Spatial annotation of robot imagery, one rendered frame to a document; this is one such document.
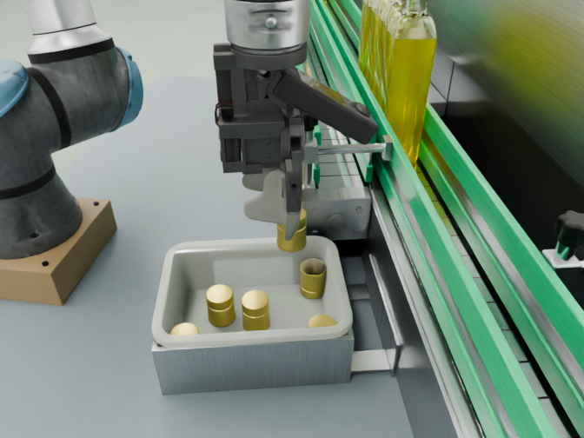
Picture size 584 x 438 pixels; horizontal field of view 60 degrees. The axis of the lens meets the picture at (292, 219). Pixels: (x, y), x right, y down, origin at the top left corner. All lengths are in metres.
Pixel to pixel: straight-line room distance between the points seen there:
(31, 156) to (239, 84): 0.35
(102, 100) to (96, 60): 0.05
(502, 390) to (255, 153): 0.29
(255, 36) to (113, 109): 0.37
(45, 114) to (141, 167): 0.37
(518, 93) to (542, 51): 0.07
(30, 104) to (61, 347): 0.31
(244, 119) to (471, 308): 0.26
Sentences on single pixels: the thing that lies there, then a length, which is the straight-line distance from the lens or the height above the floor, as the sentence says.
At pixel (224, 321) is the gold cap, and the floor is 0.78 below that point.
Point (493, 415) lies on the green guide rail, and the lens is 0.44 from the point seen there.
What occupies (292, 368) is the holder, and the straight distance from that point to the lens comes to 0.60.
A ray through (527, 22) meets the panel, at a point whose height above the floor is 1.10.
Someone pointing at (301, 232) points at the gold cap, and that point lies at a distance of 0.58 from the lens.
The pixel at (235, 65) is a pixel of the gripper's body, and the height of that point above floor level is 1.11.
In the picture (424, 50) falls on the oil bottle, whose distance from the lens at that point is 0.72.
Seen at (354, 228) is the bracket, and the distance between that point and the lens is 0.71.
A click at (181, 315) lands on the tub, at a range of 0.68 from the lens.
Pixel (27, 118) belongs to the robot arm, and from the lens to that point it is 0.72.
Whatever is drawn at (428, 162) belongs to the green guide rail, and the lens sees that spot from 0.76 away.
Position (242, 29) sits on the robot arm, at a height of 1.14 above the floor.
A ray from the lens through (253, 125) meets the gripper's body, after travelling 0.48.
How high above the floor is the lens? 1.26
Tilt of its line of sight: 36 degrees down
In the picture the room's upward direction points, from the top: straight up
